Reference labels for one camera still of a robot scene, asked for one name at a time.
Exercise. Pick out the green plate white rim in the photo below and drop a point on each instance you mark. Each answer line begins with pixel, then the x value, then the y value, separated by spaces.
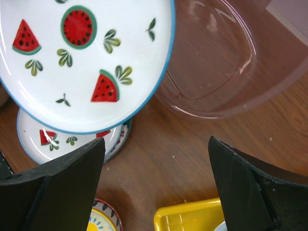
pixel 221 227

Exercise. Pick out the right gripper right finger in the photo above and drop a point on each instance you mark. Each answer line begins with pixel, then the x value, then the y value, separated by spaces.
pixel 256 195

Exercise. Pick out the yellow flower patterned bowl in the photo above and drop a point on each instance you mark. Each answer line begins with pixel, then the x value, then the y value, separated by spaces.
pixel 104 217

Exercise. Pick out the pink translucent plastic bin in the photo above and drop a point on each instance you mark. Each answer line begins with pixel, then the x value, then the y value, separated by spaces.
pixel 230 56

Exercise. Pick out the yellow plastic tray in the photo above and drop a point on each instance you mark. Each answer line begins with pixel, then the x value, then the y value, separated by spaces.
pixel 204 215

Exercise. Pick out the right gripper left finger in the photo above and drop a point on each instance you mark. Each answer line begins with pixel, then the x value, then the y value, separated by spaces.
pixel 54 196

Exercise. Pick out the watermelon plate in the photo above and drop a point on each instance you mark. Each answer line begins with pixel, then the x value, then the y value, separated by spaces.
pixel 84 66
pixel 44 144

